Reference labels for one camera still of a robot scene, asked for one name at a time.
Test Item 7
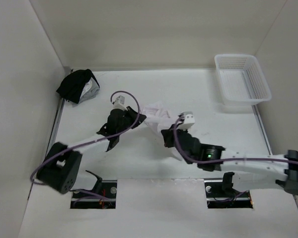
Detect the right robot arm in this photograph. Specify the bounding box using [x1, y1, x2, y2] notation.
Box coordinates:
[159, 126, 298, 196]

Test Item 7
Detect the white plastic basket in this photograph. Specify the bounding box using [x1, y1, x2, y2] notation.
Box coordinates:
[214, 54, 272, 107]

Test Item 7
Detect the black folded tank top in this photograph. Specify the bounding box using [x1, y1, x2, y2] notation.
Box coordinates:
[56, 69, 100, 104]

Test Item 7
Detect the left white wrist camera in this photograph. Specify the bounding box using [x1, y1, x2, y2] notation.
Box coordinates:
[112, 96, 127, 111]

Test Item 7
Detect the grey folded tank top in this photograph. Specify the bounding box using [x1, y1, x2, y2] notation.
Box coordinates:
[72, 81, 100, 107]

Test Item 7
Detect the white tank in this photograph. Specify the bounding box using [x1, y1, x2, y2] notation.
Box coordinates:
[80, 79, 93, 97]
[140, 101, 183, 161]

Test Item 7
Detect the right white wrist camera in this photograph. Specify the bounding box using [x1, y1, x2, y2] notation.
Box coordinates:
[177, 112, 195, 130]

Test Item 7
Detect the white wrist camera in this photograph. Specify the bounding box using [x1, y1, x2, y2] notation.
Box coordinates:
[112, 96, 127, 111]
[177, 112, 195, 130]

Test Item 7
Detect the white folded tank top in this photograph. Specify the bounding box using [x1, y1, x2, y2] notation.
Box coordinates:
[80, 79, 93, 97]

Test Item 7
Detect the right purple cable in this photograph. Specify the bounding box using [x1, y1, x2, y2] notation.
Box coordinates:
[173, 116, 298, 166]

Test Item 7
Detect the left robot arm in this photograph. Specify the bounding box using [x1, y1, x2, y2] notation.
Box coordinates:
[31, 106, 147, 198]

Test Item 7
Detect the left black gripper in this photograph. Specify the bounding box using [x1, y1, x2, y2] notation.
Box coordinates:
[116, 106, 146, 135]

